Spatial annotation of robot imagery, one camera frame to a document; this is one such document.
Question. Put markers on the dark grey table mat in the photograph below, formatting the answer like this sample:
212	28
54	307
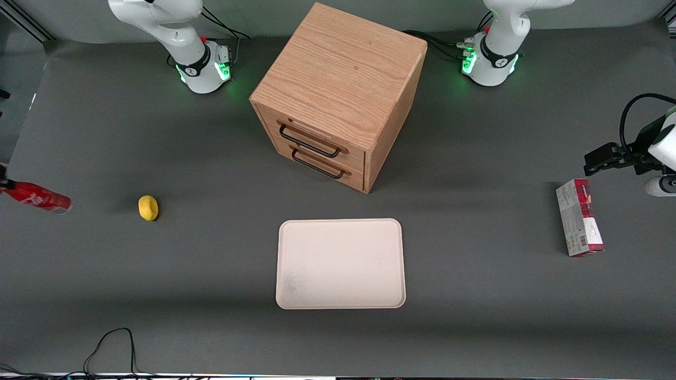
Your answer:
475	327

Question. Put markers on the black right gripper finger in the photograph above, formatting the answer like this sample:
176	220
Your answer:
2	182

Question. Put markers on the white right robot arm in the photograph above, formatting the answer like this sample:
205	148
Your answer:
179	37

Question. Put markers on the grey and red carton box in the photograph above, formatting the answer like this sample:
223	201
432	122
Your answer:
578	221

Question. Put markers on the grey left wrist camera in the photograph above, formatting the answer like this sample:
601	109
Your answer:
660	186

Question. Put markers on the aluminium frame rail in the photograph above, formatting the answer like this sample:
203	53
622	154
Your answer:
29	24
670	19

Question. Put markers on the wooden drawer front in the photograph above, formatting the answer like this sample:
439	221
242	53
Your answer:
354	158
356	180

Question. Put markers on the yellow lemon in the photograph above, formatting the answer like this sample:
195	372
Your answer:
148	208

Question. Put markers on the red coke bottle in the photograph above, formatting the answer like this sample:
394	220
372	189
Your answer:
37	197

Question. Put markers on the wooden drawer cabinet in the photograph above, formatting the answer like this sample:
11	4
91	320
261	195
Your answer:
343	68

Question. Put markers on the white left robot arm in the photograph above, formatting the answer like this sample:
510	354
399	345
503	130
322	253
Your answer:
501	37

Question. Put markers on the beige rectangular tray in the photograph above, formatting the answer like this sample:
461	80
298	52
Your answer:
340	264

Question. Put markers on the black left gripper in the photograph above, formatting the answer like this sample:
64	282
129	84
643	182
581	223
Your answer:
637	149

